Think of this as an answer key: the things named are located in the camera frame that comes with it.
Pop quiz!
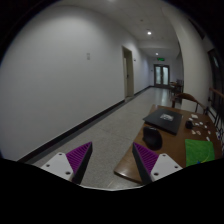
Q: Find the wooden chair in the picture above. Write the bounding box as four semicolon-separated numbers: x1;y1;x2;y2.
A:
172;93;206;114

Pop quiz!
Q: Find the green exit sign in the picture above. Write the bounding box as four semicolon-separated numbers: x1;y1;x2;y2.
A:
157;57;165;61

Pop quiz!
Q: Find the double glass door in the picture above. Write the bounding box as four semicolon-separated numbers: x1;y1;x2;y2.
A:
154;64;170;88

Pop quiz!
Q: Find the green mouse pad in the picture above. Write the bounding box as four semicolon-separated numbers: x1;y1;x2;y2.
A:
185;139;215;166

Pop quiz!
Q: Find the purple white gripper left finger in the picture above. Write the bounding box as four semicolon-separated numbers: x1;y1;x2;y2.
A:
42;142;92;185

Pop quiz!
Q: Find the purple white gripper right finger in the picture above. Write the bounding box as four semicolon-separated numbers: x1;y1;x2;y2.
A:
132;143;182;185

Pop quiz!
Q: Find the black closed laptop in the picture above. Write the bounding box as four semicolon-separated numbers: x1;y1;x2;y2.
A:
144;108;183;135

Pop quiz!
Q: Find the black computer mouse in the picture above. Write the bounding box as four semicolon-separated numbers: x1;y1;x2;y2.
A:
142;127;163;150

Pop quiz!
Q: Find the side door in wall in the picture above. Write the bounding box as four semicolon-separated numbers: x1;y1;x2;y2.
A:
122;47;134;98

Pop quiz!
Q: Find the small black object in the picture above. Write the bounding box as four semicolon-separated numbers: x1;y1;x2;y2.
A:
185;121;193;129

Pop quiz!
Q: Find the wooden table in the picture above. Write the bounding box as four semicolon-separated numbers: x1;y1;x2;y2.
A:
114;107;222;184

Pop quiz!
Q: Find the far wooden furniture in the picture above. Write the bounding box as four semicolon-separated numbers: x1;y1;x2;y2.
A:
170;79;184;96

